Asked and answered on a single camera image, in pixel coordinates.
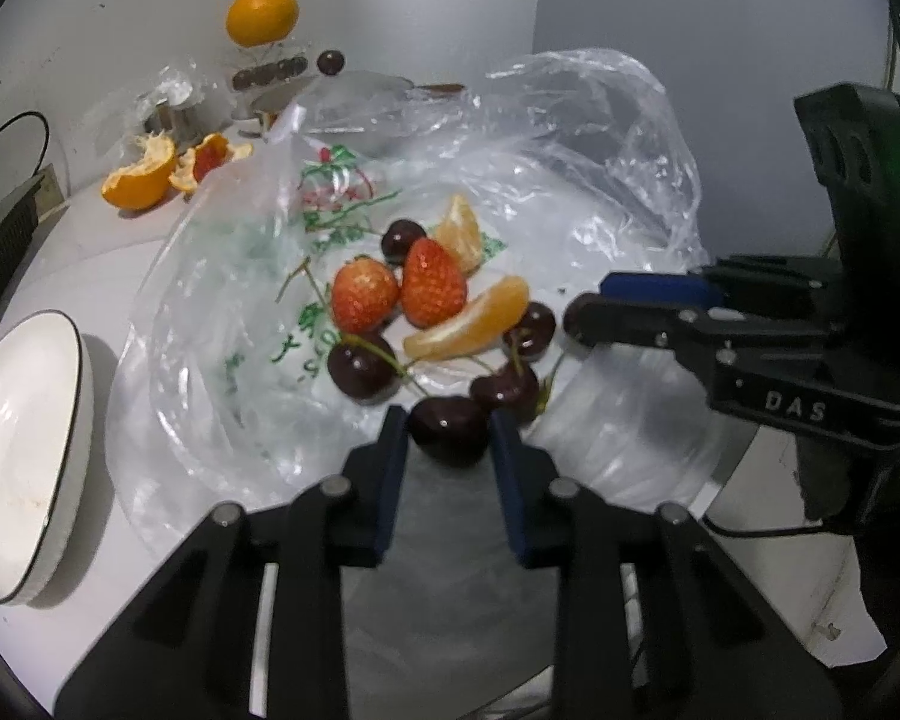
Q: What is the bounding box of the dark cherry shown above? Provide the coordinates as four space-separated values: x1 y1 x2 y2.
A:
326 333 398 401
408 395 489 470
380 218 427 266
470 362 539 424
502 301 556 362

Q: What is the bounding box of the orange segment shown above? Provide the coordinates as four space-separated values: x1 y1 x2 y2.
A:
430 193 482 275
403 275 530 361

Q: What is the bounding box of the red strawberry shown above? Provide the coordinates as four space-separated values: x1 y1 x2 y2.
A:
400 238 468 330
329 257 400 333

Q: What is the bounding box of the dark cherry top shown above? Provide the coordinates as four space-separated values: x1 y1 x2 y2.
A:
380 218 427 266

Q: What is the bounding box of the clear printed plastic bag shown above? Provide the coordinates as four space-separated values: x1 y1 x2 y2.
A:
107 49 706 554

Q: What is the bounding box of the white plate dark rim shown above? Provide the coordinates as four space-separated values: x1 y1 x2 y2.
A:
0 310 94 605

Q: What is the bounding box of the metal pot lid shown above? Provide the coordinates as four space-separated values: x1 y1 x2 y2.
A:
245 49 466 115

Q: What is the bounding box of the orange peel piece right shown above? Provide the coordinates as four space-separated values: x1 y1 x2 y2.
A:
170 133 253 195

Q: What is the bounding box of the orange peel half left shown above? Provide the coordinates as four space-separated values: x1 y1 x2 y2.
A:
100 133 176 211

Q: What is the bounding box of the whole orange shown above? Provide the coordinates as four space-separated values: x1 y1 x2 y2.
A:
226 0 301 47

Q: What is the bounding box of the crumpled small plastic wrap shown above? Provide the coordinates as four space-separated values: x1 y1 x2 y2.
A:
88 62 227 148

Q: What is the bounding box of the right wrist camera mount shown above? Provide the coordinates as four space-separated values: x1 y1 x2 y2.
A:
793 83 900 304

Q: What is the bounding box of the black power cable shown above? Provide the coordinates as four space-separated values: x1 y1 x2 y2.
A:
0 109 53 166

